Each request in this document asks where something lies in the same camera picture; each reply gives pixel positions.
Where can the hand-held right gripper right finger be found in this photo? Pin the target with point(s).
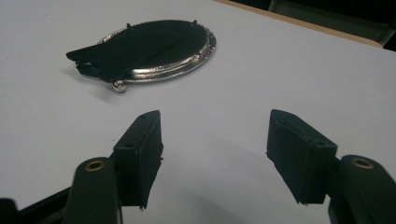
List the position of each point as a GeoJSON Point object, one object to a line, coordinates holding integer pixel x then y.
{"type": "Point", "coordinates": [299, 155]}

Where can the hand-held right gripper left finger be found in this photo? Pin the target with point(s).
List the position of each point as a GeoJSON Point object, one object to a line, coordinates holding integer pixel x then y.
{"type": "Point", "coordinates": [137, 168]}

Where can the oval silver frame black back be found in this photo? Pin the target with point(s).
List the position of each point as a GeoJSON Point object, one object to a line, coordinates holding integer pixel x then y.
{"type": "Point", "coordinates": [155, 46]}

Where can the dark furniture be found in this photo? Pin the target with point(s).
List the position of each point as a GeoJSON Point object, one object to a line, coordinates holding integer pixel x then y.
{"type": "Point", "coordinates": [330, 20]}

